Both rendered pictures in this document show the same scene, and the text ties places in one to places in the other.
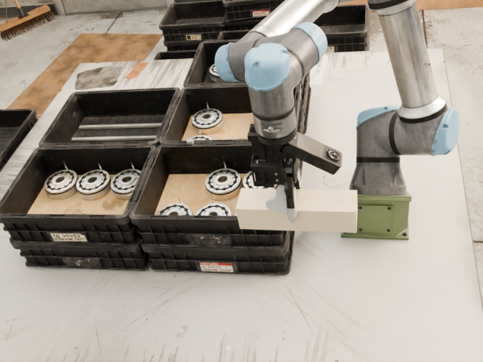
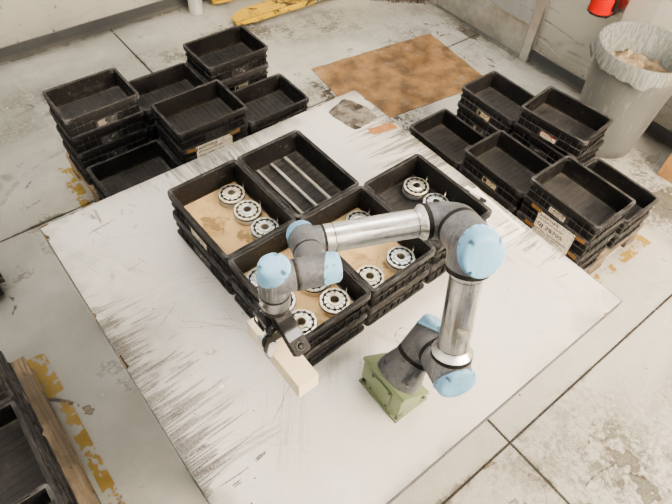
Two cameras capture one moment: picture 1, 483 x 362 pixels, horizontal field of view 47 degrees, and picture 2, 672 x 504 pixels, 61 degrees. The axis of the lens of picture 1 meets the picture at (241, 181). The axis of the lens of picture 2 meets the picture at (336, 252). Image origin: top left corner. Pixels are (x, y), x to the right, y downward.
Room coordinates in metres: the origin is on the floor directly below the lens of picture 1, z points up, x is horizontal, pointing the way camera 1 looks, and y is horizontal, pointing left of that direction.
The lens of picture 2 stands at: (0.20, -0.57, 2.43)
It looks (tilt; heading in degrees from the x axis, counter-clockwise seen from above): 51 degrees down; 29
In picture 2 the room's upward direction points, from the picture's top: 5 degrees clockwise
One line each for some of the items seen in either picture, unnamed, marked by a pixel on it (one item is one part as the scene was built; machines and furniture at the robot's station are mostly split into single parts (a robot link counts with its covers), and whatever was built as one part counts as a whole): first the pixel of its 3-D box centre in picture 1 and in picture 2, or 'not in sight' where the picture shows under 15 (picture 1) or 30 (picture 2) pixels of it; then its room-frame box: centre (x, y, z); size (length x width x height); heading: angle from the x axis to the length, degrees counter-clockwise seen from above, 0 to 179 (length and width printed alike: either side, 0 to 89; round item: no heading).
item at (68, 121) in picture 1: (117, 131); (297, 182); (1.51, 0.37, 0.87); 0.40 x 0.30 x 0.11; 73
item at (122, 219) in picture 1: (77, 182); (230, 207); (1.22, 0.45, 0.92); 0.40 x 0.30 x 0.02; 73
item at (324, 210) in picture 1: (297, 210); (281, 352); (0.79, -0.10, 1.07); 0.24 x 0.06 x 0.06; 72
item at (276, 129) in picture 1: (274, 120); (273, 298); (0.79, -0.08, 1.31); 0.08 x 0.08 x 0.05
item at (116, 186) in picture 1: (127, 180); (264, 227); (1.26, 0.33, 0.86); 0.10 x 0.10 x 0.01
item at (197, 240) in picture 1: (217, 195); (298, 287); (1.11, 0.07, 0.87); 0.40 x 0.30 x 0.11; 73
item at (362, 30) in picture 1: (328, 59); (565, 221); (2.50, -0.58, 0.37); 0.40 x 0.30 x 0.45; 71
